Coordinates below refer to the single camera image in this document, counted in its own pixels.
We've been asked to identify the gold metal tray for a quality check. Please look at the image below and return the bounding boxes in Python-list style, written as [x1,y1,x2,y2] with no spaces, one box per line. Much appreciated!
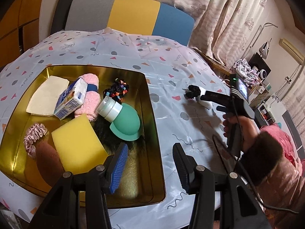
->
[0,64,166,209]

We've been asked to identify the white shelf unit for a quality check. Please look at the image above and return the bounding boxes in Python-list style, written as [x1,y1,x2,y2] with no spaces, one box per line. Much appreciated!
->
[258,93,289,124]

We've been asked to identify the garment steamer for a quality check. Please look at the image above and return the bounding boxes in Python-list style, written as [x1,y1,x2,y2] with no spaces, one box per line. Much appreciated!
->
[258,39,272,58]

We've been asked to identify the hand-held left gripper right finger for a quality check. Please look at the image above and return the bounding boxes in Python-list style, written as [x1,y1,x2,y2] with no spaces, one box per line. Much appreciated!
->
[172,143,272,229]

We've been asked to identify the wooden bench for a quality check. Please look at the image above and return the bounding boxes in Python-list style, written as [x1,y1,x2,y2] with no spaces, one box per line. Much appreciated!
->
[193,48,235,77]

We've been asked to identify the cream folded cloth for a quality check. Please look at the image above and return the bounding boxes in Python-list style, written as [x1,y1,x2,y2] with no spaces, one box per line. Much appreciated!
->
[26,76,70,117]

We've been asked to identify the pink rolled towel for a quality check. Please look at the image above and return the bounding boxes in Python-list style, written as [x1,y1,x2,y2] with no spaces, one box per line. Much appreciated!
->
[74,73,101,122]

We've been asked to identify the pink blanket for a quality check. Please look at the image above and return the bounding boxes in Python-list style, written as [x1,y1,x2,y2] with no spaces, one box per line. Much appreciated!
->
[260,123,305,172]

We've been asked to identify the green bowl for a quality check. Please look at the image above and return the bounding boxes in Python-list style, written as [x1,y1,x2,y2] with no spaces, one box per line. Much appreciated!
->
[110,103,143,141]

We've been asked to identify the wall air conditioner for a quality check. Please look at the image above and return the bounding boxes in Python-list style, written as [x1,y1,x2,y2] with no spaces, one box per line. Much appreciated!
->
[279,38,305,65]

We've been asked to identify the grey yellow blue chair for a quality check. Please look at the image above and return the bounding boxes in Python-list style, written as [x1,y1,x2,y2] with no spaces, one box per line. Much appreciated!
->
[50,0,195,47]

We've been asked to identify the black beaded hair tie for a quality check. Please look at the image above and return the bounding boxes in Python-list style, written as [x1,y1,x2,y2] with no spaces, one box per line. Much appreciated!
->
[103,77,130,99]

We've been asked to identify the person's right forearm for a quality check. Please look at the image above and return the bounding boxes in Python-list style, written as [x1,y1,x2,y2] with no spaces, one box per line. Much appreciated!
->
[238,129,305,222]

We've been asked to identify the yellow sponge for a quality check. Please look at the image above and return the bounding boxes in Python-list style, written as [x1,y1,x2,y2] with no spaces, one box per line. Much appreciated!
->
[51,114,109,175]

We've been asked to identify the orange wooden cabinet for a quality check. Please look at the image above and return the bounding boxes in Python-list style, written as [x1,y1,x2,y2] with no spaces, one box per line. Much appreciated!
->
[0,0,47,69]

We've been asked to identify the pink patterned curtain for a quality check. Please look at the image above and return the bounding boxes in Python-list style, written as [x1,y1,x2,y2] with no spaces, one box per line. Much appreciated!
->
[136,0,271,65]

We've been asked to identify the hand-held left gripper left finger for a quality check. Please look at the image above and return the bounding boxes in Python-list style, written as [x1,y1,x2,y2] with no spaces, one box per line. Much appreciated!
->
[28,143,129,229]

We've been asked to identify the pile of clothes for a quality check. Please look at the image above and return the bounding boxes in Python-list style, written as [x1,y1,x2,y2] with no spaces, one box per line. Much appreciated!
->
[232,58,260,86]

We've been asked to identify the white jar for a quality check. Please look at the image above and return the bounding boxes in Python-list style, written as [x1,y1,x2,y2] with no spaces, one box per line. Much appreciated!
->
[96,97,123,123]

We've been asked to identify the pink scrunchie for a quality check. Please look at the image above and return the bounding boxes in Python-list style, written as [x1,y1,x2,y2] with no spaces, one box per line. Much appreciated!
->
[23,123,48,158]

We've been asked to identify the person's right hand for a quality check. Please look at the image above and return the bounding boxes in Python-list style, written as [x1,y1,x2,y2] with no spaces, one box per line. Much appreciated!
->
[223,116,259,151]

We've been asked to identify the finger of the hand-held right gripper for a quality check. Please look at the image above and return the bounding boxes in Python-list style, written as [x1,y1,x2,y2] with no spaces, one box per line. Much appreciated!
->
[201,90,233,106]

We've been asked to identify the brown egg-shaped sponge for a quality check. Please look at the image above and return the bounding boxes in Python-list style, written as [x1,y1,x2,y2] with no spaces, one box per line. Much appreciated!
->
[35,143,66,188]

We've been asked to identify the patterned light blue tablecloth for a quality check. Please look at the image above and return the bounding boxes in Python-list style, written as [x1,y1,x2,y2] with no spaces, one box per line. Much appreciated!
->
[0,27,250,229]

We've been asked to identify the white and blue carton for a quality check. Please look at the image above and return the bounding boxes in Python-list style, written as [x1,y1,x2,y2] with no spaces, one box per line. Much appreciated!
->
[54,78,87,120]

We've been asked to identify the small white object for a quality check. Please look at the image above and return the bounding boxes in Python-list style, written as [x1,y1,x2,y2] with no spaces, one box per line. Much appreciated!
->
[198,88,213,109]

